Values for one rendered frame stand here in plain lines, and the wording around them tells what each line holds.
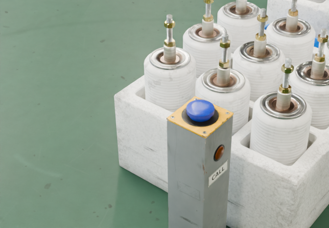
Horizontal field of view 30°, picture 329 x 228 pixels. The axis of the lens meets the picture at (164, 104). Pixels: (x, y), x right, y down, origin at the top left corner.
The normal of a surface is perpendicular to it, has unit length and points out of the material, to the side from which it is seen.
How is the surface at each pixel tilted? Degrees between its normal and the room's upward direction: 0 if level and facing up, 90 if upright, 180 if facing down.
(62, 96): 0
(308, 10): 90
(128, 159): 90
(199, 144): 90
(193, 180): 90
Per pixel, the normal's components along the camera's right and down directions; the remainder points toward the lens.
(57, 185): -0.01, -0.81
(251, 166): -0.63, 0.47
